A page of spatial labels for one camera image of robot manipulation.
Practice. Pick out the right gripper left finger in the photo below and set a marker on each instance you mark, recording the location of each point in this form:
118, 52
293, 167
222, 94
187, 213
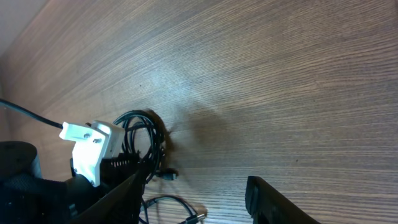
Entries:
121, 205

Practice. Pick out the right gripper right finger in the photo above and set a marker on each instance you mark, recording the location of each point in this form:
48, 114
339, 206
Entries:
267, 205

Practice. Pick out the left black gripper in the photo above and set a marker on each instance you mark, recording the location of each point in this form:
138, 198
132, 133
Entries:
116, 170

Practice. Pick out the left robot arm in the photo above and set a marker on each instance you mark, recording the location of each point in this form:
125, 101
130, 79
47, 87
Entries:
28, 198

